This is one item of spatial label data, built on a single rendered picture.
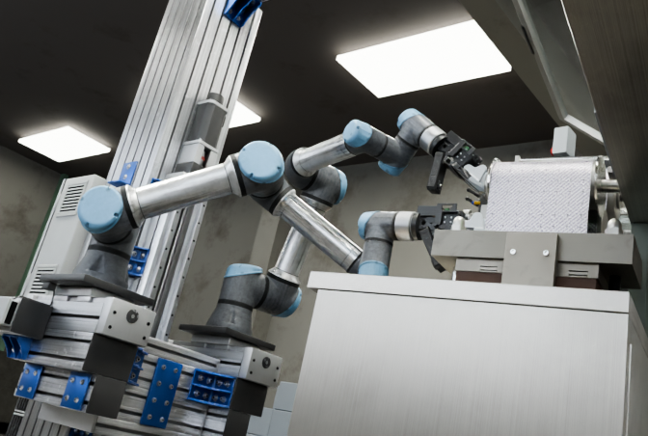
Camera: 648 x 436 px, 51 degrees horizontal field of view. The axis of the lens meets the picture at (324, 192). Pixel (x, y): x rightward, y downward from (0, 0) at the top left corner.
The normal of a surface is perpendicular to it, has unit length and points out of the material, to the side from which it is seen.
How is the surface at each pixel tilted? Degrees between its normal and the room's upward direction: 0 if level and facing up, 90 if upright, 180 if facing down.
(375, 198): 90
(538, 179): 90
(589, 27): 180
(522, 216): 90
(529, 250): 90
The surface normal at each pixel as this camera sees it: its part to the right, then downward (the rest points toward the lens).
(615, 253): -0.47, -0.41
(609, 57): -0.21, 0.91
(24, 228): 0.77, -0.07
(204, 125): 0.11, -0.33
